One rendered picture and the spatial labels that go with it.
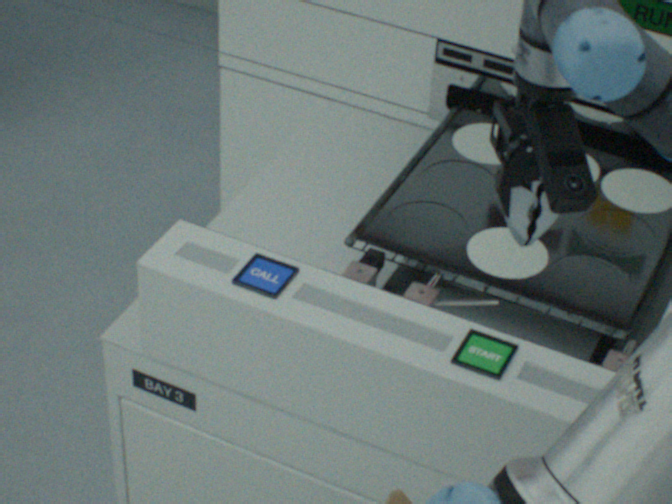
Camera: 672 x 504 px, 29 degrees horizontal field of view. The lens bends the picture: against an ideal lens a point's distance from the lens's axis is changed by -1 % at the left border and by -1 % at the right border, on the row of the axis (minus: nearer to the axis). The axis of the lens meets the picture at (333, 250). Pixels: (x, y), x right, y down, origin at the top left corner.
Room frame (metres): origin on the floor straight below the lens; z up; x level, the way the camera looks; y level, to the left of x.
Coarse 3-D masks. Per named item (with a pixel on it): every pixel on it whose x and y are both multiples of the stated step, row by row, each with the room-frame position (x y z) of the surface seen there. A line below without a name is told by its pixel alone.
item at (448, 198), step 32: (448, 128) 1.54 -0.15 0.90; (448, 160) 1.46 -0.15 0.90; (608, 160) 1.49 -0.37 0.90; (416, 192) 1.38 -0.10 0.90; (448, 192) 1.39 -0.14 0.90; (480, 192) 1.39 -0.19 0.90; (384, 224) 1.31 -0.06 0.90; (416, 224) 1.32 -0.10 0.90; (448, 224) 1.32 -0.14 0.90; (480, 224) 1.32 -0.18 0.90; (576, 224) 1.34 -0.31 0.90; (608, 224) 1.34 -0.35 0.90; (640, 224) 1.35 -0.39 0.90; (416, 256) 1.25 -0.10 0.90; (448, 256) 1.25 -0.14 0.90; (576, 256) 1.27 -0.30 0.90; (608, 256) 1.27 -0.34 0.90; (640, 256) 1.28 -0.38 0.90; (512, 288) 1.20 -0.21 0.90; (544, 288) 1.20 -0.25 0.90; (576, 288) 1.21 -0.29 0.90; (608, 288) 1.21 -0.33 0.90; (640, 288) 1.21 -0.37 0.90; (608, 320) 1.15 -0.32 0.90
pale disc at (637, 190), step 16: (608, 176) 1.45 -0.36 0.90; (624, 176) 1.45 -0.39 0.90; (640, 176) 1.45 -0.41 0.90; (656, 176) 1.46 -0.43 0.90; (608, 192) 1.41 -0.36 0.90; (624, 192) 1.41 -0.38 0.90; (640, 192) 1.42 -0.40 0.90; (656, 192) 1.42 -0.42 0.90; (640, 208) 1.38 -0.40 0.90; (656, 208) 1.38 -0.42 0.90
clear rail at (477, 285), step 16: (352, 240) 1.27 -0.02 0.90; (400, 256) 1.24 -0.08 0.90; (432, 272) 1.22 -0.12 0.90; (448, 272) 1.22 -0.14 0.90; (480, 288) 1.20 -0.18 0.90; (496, 288) 1.19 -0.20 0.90; (528, 304) 1.17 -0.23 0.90; (544, 304) 1.17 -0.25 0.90; (560, 320) 1.16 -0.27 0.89; (576, 320) 1.15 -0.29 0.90; (592, 320) 1.15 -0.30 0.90; (608, 336) 1.13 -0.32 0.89; (624, 336) 1.13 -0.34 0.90
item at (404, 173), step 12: (456, 108) 1.59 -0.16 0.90; (444, 120) 1.56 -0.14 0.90; (432, 144) 1.50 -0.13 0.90; (420, 156) 1.47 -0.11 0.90; (408, 168) 1.43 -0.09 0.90; (396, 180) 1.40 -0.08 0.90; (384, 192) 1.38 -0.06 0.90; (384, 204) 1.35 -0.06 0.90; (372, 216) 1.32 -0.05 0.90; (360, 228) 1.30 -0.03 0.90
